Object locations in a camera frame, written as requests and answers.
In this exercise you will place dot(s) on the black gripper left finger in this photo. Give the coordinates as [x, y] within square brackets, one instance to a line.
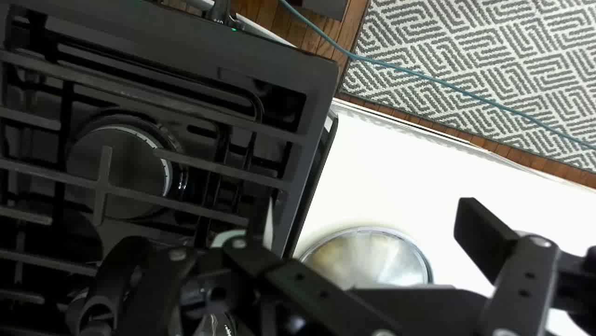
[298, 292]

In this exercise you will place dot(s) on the black stainless gas stove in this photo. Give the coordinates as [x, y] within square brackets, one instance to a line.
[309, 188]

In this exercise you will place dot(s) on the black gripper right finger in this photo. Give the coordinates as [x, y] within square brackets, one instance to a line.
[514, 281]

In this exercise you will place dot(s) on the metal bowl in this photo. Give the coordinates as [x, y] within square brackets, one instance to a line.
[365, 259]

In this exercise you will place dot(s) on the grey white patterned rug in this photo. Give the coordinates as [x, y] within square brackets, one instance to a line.
[495, 50]

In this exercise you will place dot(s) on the black round burner cap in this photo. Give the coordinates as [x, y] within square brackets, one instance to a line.
[130, 156]

